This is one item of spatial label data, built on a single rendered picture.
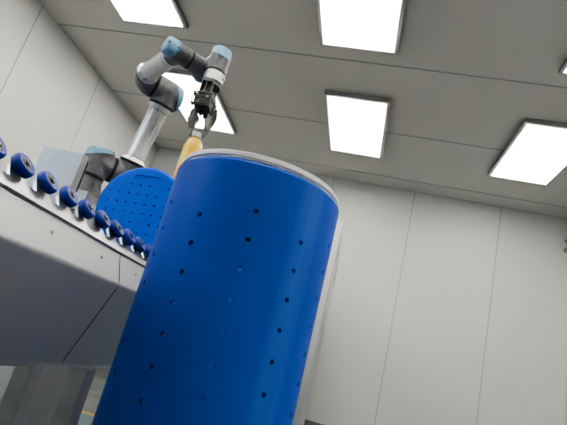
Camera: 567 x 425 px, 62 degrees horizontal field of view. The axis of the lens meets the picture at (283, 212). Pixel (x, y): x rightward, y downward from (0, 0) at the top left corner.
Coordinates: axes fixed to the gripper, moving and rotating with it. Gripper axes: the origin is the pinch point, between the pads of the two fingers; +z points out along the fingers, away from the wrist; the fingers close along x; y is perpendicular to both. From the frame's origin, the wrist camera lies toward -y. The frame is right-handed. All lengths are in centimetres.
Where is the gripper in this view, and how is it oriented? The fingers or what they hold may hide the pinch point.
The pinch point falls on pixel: (197, 135)
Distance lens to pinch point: 176.2
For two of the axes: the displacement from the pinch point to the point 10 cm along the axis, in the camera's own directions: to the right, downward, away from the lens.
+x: 9.7, 2.0, -1.5
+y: -0.8, -3.1, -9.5
